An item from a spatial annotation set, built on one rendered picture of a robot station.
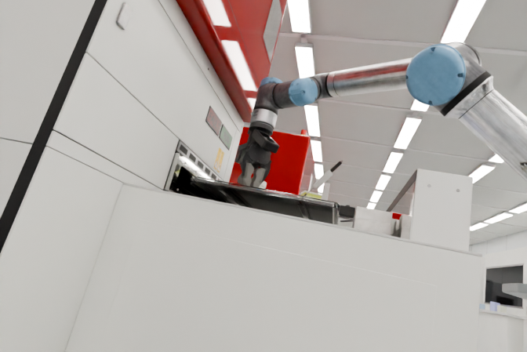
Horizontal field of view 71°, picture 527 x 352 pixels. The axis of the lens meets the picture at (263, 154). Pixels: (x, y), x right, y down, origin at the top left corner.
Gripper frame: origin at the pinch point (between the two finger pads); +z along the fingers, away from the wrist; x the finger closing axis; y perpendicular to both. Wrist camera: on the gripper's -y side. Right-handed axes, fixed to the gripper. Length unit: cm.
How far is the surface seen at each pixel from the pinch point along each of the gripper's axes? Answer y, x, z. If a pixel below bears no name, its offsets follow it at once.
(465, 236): -52, -16, 6
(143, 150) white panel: -13.5, 32.3, 1.5
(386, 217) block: -30.8, -19.9, 1.8
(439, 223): -49, -13, 5
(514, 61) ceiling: 54, -233, -184
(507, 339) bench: 250, -616, 40
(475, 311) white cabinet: -57, -12, 18
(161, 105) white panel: -12.7, 31.6, -9.3
